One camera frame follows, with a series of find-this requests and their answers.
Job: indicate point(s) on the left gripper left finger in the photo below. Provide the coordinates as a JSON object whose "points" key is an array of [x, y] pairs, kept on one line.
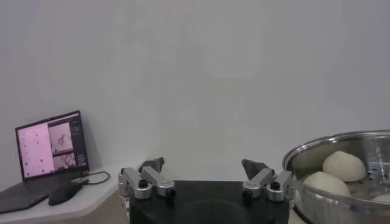
{"points": [[152, 179]]}

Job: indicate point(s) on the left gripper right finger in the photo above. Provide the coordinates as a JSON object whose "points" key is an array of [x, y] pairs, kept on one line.
{"points": [[265, 179]]}

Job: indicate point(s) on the white steamed baozi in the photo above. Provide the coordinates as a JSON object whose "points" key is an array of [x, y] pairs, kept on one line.
{"points": [[326, 184], [344, 165], [382, 198]]}

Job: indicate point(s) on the perforated steel steamer basket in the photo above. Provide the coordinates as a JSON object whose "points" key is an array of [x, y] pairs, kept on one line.
{"points": [[335, 210]]}

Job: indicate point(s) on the white side desk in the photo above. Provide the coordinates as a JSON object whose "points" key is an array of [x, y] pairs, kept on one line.
{"points": [[100, 194]]}

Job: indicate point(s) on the black computer mouse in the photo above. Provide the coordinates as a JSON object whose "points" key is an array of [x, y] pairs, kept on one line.
{"points": [[64, 194]]}

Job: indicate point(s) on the black laptop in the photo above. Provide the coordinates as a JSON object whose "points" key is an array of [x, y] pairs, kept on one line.
{"points": [[51, 146]]}

